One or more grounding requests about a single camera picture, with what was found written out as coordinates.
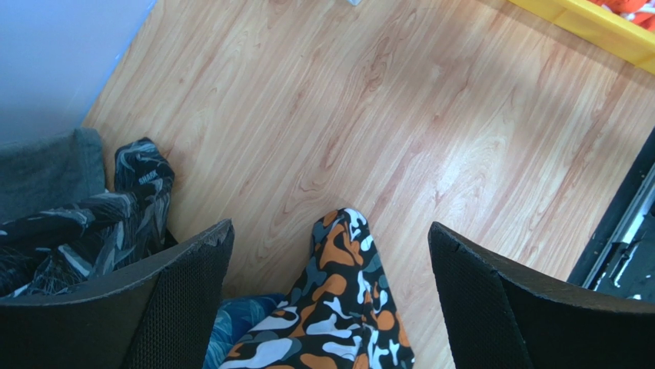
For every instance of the yellow plastic bin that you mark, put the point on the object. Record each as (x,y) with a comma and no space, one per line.
(601,27)

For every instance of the bright orange shorts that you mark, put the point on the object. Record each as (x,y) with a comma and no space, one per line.
(639,12)

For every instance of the orange camouflage shorts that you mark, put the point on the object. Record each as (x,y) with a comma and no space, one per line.
(340,312)

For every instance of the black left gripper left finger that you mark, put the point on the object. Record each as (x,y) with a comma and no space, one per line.
(155,313)

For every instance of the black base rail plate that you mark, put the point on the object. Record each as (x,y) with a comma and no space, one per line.
(618,260)

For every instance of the black grey patterned shorts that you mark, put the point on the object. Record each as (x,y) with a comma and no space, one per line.
(49,252)

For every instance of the blue patterned shorts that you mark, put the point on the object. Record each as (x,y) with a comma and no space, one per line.
(235,317)

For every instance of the grey olive garment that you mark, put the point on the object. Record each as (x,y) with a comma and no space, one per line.
(46,173)

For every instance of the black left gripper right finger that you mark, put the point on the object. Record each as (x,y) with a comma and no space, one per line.
(502,314)

